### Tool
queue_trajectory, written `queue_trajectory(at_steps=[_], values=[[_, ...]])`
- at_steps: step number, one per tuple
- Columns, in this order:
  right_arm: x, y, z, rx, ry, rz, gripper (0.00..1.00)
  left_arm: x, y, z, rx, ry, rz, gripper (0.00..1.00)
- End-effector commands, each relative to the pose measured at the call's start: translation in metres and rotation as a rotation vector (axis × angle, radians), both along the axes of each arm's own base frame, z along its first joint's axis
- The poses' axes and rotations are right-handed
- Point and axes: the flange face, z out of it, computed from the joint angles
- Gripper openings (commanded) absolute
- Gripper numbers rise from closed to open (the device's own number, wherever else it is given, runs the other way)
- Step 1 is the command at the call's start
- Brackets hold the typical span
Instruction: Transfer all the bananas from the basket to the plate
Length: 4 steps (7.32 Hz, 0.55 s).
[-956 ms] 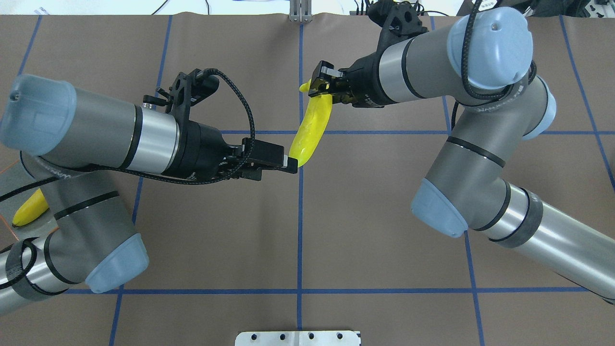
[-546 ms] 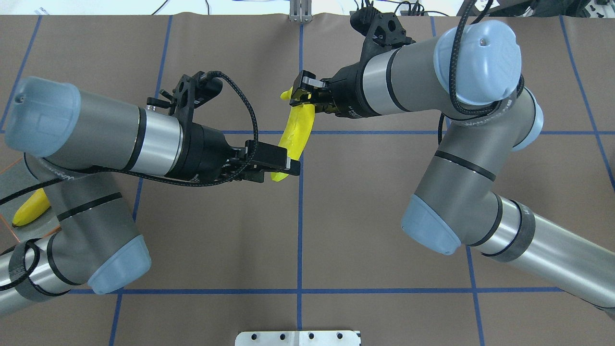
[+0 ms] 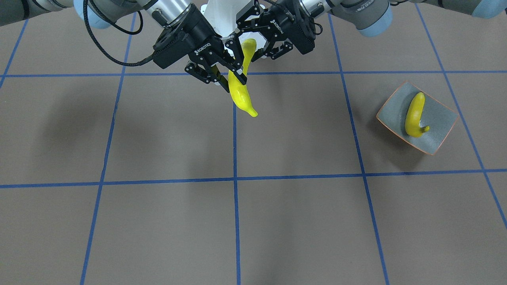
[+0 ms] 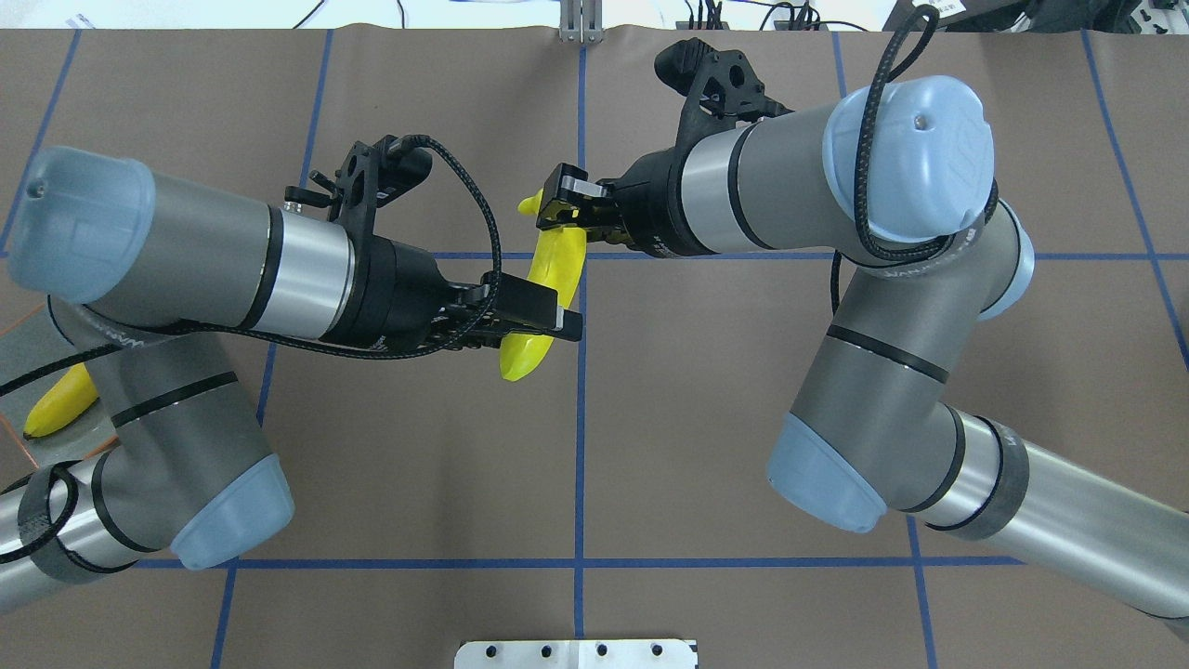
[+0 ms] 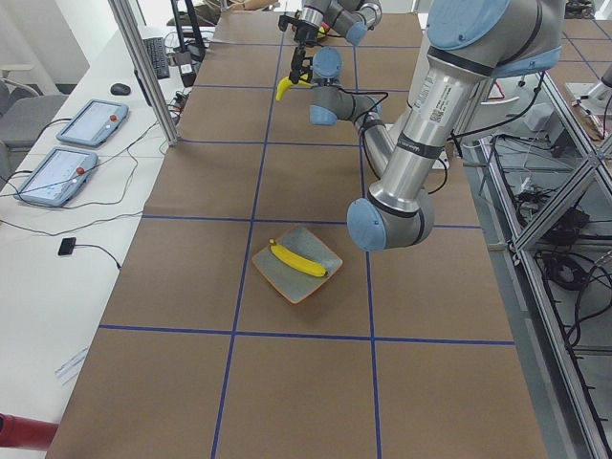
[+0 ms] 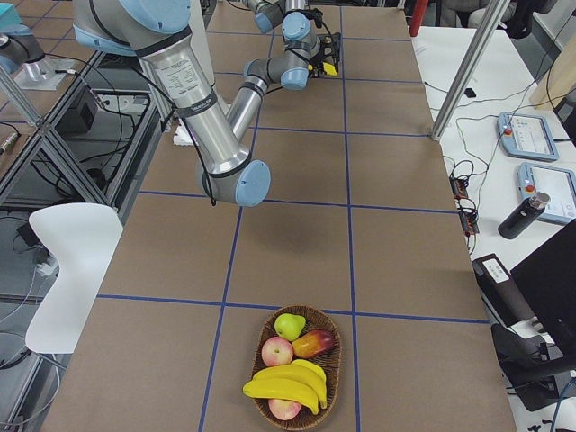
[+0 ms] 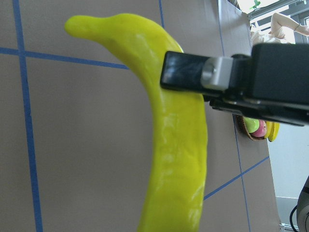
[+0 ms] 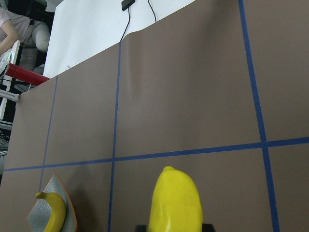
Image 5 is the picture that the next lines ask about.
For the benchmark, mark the yellow banana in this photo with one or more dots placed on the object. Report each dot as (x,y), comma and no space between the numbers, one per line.
(296,261)
(283,86)

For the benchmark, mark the yellow banana top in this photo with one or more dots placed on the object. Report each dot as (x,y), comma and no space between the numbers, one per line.
(296,261)

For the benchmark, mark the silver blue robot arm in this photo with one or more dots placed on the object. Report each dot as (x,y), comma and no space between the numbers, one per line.
(349,19)
(464,43)

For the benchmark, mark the grey square plate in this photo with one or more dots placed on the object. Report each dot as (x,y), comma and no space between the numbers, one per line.
(291,284)

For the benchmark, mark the black keyboard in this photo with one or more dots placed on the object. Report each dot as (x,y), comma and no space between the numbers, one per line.
(155,50)

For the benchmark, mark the black computer mouse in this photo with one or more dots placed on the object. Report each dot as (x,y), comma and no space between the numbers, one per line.
(120,89)

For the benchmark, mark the blue teach pendant far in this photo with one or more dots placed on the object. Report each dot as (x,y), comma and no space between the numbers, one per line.
(94,123)

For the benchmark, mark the blue teach pendant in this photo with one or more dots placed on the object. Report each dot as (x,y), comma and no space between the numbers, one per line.
(58,178)
(94,123)

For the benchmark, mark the blue teach pendant near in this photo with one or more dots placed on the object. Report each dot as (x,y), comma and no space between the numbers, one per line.
(58,178)

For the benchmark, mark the small black device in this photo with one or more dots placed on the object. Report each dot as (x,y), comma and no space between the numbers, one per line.
(67,246)

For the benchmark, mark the red cylinder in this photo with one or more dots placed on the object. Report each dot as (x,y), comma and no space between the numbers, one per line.
(26,433)

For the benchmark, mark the aluminium frame post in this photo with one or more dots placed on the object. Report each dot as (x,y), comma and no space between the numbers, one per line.
(151,88)

